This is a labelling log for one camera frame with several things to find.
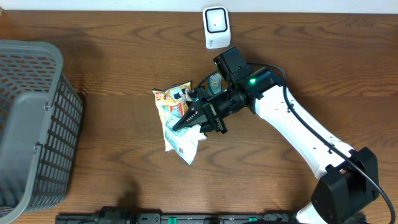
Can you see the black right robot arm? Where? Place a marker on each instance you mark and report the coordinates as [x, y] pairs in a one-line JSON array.
[[347, 178]]

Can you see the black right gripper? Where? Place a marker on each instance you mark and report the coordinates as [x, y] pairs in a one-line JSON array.
[[216, 117]]

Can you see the teal mouthwash bottle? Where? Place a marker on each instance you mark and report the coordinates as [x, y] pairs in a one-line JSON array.
[[214, 84]]

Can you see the grey plastic shopping basket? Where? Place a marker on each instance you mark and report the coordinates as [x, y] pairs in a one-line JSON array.
[[41, 117]]

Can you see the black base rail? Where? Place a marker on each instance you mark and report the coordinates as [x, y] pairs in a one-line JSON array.
[[116, 215]]

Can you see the yellow snack bag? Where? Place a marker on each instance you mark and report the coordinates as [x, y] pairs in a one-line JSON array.
[[173, 100]]

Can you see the white barcode scanner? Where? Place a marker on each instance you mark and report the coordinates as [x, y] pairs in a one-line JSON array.
[[216, 26]]

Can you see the light blue tissue pack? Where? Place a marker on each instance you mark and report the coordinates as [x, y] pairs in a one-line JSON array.
[[184, 141]]

